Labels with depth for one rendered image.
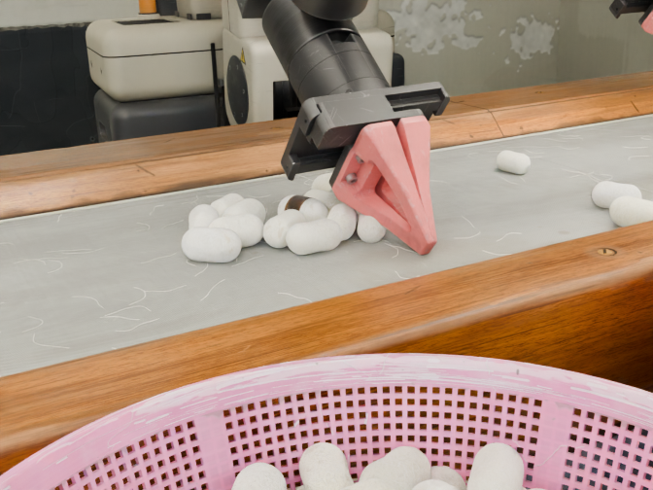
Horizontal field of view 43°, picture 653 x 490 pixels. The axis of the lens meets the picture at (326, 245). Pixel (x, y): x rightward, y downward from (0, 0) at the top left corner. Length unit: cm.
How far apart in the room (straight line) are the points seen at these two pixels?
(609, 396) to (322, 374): 10
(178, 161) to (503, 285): 36
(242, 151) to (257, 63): 49
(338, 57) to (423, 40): 241
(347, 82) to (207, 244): 13
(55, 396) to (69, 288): 18
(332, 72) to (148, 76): 94
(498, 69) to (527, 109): 226
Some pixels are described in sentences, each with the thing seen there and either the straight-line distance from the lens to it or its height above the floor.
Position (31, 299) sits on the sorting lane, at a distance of 49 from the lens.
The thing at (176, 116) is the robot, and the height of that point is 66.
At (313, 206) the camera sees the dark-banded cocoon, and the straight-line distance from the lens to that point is 55.
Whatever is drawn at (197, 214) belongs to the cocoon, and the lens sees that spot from 54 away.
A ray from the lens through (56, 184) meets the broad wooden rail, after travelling 66.
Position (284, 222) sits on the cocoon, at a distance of 52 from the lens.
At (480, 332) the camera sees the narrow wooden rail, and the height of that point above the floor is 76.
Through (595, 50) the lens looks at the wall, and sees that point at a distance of 311.
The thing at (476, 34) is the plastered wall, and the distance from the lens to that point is 306.
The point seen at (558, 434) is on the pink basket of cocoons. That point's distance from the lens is 32.
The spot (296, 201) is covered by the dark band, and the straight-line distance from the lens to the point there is 55.
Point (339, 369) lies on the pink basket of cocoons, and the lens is 32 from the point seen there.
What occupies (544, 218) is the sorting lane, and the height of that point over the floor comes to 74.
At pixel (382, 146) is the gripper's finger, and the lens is 50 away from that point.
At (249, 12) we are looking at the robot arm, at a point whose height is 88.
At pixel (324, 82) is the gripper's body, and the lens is 54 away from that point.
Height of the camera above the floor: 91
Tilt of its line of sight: 19 degrees down
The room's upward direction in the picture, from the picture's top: 2 degrees counter-clockwise
